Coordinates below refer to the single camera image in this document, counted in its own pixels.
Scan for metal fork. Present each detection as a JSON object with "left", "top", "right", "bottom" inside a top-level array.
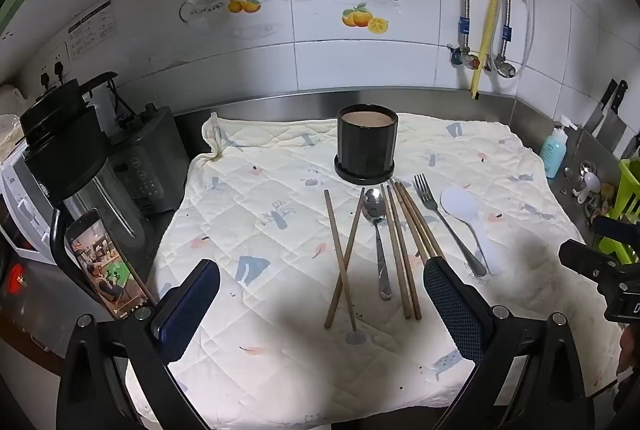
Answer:
[{"left": 413, "top": 174, "right": 488, "bottom": 277}]

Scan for black utensil holder cup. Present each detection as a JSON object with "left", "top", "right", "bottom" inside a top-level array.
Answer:
[{"left": 334, "top": 104, "right": 399, "bottom": 185}]

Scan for yellow gas hose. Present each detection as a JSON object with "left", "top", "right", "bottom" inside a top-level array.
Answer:
[{"left": 470, "top": 0, "right": 513, "bottom": 101}]

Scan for white plastic scoop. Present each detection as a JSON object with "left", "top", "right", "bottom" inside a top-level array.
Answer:
[{"left": 572, "top": 162, "right": 602, "bottom": 204}]

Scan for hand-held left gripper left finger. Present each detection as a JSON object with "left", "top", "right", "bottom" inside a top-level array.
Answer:
[{"left": 56, "top": 259, "right": 221, "bottom": 430}]

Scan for black handled cleaver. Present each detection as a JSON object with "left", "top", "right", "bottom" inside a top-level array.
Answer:
[
  {"left": 584, "top": 80, "right": 619, "bottom": 137},
  {"left": 596, "top": 80, "right": 630, "bottom": 161}
]

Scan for black blender with jug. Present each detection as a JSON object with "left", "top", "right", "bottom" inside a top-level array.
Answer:
[{"left": 20, "top": 72, "right": 156, "bottom": 255}]

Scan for metal braided hoses with valves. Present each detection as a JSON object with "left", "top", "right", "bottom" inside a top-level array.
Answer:
[{"left": 500, "top": 0, "right": 537, "bottom": 78}]

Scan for white microwave oven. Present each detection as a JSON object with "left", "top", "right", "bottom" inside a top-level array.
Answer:
[{"left": 0, "top": 155, "right": 63, "bottom": 265}]

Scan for dark grey kitchen appliance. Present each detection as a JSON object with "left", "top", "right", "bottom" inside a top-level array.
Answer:
[{"left": 107, "top": 104, "right": 191, "bottom": 217}]

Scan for green plastic dish rack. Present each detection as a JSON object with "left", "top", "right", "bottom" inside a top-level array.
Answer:
[{"left": 595, "top": 157, "right": 640, "bottom": 261}]

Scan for cream quilted printed cloth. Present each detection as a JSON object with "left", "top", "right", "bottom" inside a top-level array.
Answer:
[{"left": 125, "top": 112, "right": 623, "bottom": 430}]

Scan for blue soap pump bottle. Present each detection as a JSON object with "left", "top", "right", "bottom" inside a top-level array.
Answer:
[{"left": 540, "top": 115, "right": 579, "bottom": 179}]

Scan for metal valve with red handle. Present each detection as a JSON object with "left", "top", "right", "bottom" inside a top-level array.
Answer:
[{"left": 447, "top": 42, "right": 482, "bottom": 70}]

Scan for smartphone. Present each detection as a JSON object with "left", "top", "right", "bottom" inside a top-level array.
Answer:
[{"left": 65, "top": 208, "right": 156, "bottom": 321}]

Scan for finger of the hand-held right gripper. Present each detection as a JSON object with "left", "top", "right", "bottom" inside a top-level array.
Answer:
[
  {"left": 592, "top": 216, "right": 640, "bottom": 243},
  {"left": 559, "top": 240, "right": 621, "bottom": 283}
]

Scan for white paper wall notice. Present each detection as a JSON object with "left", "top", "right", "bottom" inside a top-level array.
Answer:
[{"left": 66, "top": 0, "right": 117, "bottom": 60}]

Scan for metal pipe valve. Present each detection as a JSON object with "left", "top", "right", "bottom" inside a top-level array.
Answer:
[{"left": 492, "top": 54, "right": 518, "bottom": 80}]

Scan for metal spoon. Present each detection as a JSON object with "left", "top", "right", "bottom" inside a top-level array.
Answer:
[{"left": 363, "top": 188, "right": 393, "bottom": 301}]

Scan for white wall socket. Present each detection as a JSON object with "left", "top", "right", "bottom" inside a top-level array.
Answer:
[{"left": 37, "top": 42, "right": 72, "bottom": 91}]

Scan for black power cord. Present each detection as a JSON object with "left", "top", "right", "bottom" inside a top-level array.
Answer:
[{"left": 107, "top": 77, "right": 138, "bottom": 129}]

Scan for white plastic bag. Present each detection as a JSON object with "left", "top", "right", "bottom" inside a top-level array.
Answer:
[{"left": 0, "top": 82, "right": 32, "bottom": 161}]

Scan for white rice paddle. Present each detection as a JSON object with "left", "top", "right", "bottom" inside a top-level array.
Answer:
[{"left": 440, "top": 187, "right": 506, "bottom": 275}]

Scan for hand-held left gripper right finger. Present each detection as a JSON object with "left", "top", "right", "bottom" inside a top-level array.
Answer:
[{"left": 424, "top": 256, "right": 593, "bottom": 430}]

